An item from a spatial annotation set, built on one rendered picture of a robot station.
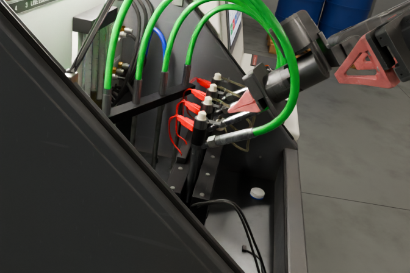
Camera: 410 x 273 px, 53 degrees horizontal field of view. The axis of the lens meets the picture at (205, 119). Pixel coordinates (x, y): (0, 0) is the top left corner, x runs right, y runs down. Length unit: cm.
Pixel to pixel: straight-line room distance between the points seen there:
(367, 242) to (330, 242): 23
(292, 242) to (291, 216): 8
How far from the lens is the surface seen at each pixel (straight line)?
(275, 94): 75
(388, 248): 264
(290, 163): 113
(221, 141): 73
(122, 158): 50
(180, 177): 92
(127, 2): 78
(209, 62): 112
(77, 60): 50
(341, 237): 255
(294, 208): 97
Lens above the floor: 151
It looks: 26 degrees down
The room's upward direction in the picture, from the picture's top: 10 degrees clockwise
